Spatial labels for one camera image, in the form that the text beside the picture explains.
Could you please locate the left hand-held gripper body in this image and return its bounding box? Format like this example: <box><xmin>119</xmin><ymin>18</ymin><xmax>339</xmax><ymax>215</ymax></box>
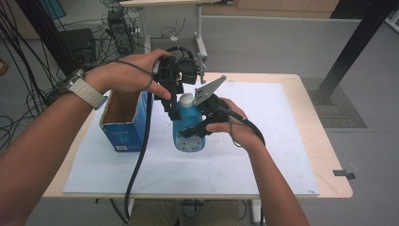
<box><xmin>152</xmin><ymin>45</ymin><xmax>206</xmax><ymax>102</ymax></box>

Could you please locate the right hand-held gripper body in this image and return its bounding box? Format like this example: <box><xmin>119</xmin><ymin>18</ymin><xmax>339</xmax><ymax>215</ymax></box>
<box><xmin>193</xmin><ymin>74</ymin><xmax>231</xmax><ymax>125</ymax></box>

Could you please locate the blue bottle with white cap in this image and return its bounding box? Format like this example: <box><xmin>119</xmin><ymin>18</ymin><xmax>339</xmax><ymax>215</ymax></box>
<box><xmin>172</xmin><ymin>92</ymin><xmax>207</xmax><ymax>153</ymax></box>

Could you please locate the blue cardboard box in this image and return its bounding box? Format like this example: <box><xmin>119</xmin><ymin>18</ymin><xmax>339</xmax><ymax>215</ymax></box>
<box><xmin>99</xmin><ymin>89</ymin><xmax>154</xmax><ymax>153</ymax></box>

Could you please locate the person's right hand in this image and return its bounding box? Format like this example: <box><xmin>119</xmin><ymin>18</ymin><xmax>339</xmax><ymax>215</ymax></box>
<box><xmin>205</xmin><ymin>97</ymin><xmax>266</xmax><ymax>153</ymax></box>

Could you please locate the person's left hand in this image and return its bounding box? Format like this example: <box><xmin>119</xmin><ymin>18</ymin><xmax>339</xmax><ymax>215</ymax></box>
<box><xmin>84</xmin><ymin>48</ymin><xmax>173</xmax><ymax>101</ymax></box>

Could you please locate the white desk with metal legs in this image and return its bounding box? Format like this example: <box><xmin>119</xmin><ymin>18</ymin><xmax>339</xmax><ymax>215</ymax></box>
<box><xmin>119</xmin><ymin>0</ymin><xmax>234</xmax><ymax>63</ymax></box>

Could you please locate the white table mat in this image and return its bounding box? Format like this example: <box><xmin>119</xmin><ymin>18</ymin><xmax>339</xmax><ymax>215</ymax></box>
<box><xmin>62</xmin><ymin>81</ymin><xmax>321</xmax><ymax>198</ymax></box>

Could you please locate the black computer tower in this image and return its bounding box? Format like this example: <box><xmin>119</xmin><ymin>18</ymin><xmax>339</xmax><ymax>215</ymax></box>
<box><xmin>106</xmin><ymin>8</ymin><xmax>136</xmax><ymax>55</ymax></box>

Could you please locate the person's right leg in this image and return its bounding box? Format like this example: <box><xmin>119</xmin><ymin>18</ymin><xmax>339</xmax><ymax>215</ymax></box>
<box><xmin>179</xmin><ymin>199</ymin><xmax>241</xmax><ymax>226</ymax></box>

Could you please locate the person's leg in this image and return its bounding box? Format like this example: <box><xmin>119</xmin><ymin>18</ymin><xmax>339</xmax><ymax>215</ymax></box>
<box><xmin>179</xmin><ymin>199</ymin><xmax>241</xmax><ymax>226</ymax></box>
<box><xmin>129</xmin><ymin>199</ymin><xmax>181</xmax><ymax>226</ymax></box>

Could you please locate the black equipment box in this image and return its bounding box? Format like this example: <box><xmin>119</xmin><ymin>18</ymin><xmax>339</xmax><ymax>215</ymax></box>
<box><xmin>59</xmin><ymin>27</ymin><xmax>97</xmax><ymax>66</ymax></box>

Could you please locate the person's left leg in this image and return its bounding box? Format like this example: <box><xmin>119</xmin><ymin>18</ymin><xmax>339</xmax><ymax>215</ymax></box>
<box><xmin>129</xmin><ymin>199</ymin><xmax>181</xmax><ymax>226</ymax></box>

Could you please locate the white table leg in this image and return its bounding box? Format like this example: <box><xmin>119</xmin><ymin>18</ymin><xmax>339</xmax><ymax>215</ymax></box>
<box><xmin>127</xmin><ymin>199</ymin><xmax>137</xmax><ymax>221</ymax></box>
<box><xmin>250</xmin><ymin>199</ymin><xmax>264</xmax><ymax>226</ymax></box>

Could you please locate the black metal stand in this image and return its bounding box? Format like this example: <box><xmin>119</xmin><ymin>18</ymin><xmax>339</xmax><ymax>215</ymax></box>
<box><xmin>309</xmin><ymin>0</ymin><xmax>399</xmax><ymax>106</ymax></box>
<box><xmin>15</xmin><ymin>0</ymin><xmax>89</xmax><ymax>79</ymax></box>

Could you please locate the teal panel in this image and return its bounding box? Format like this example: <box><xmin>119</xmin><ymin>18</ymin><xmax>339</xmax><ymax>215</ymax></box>
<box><xmin>39</xmin><ymin>0</ymin><xmax>67</xmax><ymax>21</ymax></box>

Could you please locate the black tape strip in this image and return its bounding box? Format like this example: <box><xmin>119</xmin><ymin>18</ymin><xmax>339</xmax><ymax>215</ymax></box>
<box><xmin>332</xmin><ymin>169</ymin><xmax>357</xmax><ymax>181</ymax></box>

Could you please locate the thick black gripper cable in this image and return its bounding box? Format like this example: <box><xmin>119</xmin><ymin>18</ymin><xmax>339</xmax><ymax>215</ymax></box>
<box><xmin>229</xmin><ymin>111</ymin><xmax>267</xmax><ymax>147</ymax></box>
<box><xmin>124</xmin><ymin>93</ymin><xmax>154</xmax><ymax>222</ymax></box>

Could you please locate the wristwatch with white strap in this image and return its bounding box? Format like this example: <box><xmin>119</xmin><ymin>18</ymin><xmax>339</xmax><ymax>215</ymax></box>
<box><xmin>64</xmin><ymin>69</ymin><xmax>109</xmax><ymax>111</ymax></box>

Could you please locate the bundle of black floor cables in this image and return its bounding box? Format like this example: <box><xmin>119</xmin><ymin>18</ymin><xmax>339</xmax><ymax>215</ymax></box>
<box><xmin>0</xmin><ymin>6</ymin><xmax>79</xmax><ymax>152</ymax></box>

